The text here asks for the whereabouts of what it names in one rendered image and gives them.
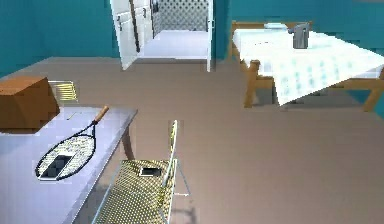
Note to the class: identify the white phone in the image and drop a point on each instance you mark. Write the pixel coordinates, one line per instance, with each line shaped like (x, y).
(150, 172)

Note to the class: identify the white room door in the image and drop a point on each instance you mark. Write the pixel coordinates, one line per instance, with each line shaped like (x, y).
(125, 30)

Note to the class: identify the pale pillow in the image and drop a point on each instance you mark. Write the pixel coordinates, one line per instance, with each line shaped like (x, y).
(275, 25)

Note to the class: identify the wooden bed with white cover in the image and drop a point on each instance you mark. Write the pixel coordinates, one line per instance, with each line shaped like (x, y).
(310, 66)

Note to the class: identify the black tennis racket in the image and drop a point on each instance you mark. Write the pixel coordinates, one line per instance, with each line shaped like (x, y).
(71, 150)

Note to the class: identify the grey watering can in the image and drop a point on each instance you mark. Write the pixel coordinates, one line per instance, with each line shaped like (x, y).
(300, 35)

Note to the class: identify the brown cardboard box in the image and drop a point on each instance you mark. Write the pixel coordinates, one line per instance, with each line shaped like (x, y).
(23, 103)

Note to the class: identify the grey table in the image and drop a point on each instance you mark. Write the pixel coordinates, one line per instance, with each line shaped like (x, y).
(40, 186)

